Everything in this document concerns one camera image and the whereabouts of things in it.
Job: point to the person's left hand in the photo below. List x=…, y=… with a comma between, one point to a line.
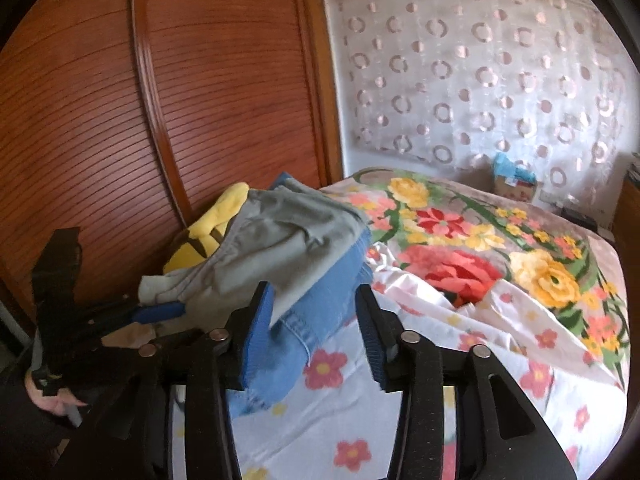
x=58, y=405

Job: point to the cardboard box with blue bag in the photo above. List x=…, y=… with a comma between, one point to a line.
x=512, y=181

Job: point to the brown wooden wardrobe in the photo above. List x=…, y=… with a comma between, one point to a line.
x=127, y=118

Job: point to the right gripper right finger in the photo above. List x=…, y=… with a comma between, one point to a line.
x=380, y=331

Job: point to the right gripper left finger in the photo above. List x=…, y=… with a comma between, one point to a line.
x=249, y=330

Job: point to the floral pink blanket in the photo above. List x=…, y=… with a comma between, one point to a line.
x=514, y=275

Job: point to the grey-green pants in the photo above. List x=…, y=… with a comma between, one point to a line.
x=212, y=290

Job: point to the white circle-pattern curtain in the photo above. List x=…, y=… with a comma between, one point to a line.
x=454, y=83

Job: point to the brown wooden sideboard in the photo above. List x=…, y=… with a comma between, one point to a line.
x=626, y=220

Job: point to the yellow plush toy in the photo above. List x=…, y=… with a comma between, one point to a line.
x=201, y=240

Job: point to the white strawberry flower sheet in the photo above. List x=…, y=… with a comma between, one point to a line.
x=464, y=413

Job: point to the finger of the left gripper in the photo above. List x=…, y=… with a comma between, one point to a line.
x=159, y=313

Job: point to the folded blue jeans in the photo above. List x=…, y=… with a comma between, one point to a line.
x=305, y=329

